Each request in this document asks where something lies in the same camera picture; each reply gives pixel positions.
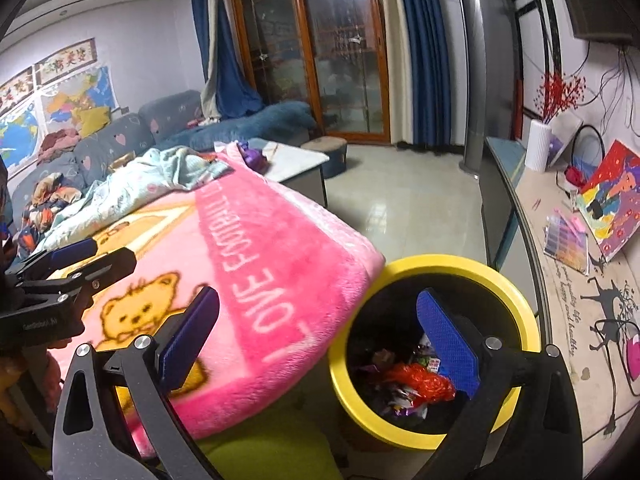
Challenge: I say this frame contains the green fleece clothing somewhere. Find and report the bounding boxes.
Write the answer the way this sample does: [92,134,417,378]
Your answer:
[197,395,351,480]

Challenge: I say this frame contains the white picture card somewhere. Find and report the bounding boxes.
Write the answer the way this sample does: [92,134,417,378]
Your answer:
[547,110,583,168]

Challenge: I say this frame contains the blue fuzzy throw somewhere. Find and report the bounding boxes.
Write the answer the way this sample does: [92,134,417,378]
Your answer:
[172,101,318,151]

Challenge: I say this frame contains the colourful painting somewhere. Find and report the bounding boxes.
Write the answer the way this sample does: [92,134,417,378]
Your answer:
[575,140,640,263]

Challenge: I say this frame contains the red plastic wrapper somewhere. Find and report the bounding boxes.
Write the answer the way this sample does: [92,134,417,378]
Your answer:
[382,362,457,403]

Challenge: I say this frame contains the light blue patterned quilt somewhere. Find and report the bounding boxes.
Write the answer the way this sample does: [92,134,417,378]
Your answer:
[35,146,236,256]

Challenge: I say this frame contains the grey tower air conditioner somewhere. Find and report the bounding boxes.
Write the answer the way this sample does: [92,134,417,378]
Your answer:
[450,0,523,173]

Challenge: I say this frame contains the yellow cushion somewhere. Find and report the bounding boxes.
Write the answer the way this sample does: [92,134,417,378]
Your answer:
[79,106,112,136]

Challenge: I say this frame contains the white ribbed vase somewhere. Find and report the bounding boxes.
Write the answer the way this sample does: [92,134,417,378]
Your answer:
[524,119,552,172]

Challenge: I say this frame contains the yellow-rimmed black trash bin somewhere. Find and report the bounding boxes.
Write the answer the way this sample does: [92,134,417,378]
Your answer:
[327,255,542,451]

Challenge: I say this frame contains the paint colour palette box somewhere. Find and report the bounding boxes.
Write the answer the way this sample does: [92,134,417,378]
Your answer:
[544,210,590,276]

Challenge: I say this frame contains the television cabinet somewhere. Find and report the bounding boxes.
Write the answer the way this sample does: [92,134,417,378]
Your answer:
[479,135,640,461]

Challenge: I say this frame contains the colourful pile of clothes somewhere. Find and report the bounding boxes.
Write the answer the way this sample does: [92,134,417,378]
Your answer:
[22,172,83,241]

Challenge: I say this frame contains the world map poster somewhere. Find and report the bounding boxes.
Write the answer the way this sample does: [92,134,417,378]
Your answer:
[0,102,41,168]

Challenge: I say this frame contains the white-topped coffee table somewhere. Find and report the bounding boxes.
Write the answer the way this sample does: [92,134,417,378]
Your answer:
[247,137,331,208]

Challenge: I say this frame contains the pile of mixed wrappers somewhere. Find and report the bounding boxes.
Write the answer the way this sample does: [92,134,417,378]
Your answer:
[350,332,458,421]

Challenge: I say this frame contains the framed cross-stitch banner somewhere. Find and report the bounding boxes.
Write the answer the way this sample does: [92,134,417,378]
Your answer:
[0,66,35,111]
[34,37,97,86]

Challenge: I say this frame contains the country map poster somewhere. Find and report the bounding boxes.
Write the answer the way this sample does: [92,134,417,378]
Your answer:
[40,65,118,123]

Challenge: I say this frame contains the black hoop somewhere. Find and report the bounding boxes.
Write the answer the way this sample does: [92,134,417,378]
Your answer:
[571,124,607,181]

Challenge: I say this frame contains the red berry branches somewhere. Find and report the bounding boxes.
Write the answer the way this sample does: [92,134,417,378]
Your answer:
[537,72,586,123]

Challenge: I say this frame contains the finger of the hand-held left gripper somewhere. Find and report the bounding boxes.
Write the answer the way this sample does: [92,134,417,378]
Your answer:
[60,247,138,306]
[5,237,99,286]

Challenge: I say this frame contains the cream curtain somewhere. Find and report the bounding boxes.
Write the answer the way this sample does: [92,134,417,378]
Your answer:
[377,0,416,146]
[205,0,226,111]

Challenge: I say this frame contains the red clothes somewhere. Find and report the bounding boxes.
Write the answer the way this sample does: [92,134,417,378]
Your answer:
[39,127,83,156]

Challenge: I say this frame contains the pink printed blanket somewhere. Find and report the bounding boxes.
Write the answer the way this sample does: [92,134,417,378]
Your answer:
[47,142,386,458]

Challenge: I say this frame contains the brown-topped stool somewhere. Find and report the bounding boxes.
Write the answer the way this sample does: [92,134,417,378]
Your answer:
[301,136,349,179]

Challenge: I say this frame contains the purple plastic bag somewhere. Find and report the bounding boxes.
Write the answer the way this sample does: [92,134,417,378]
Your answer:
[239,141,268,171]

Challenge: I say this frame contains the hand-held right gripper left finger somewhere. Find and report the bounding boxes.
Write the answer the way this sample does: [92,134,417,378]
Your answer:
[52,286,221,480]

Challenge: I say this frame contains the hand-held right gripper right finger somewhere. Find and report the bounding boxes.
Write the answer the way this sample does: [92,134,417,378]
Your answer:
[416,288,583,480]

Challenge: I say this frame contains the wooden glass sliding door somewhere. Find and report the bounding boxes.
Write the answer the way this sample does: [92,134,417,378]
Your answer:
[227,0,392,143]

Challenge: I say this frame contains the blue curtain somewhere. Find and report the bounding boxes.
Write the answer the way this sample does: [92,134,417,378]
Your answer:
[395,0,468,153]
[189,0,265,121]

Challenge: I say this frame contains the black television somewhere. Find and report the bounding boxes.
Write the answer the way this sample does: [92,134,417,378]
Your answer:
[550,0,640,48]

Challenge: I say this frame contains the blue-grey heart print sofa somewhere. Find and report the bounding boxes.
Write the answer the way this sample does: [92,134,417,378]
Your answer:
[10,90,321,241]

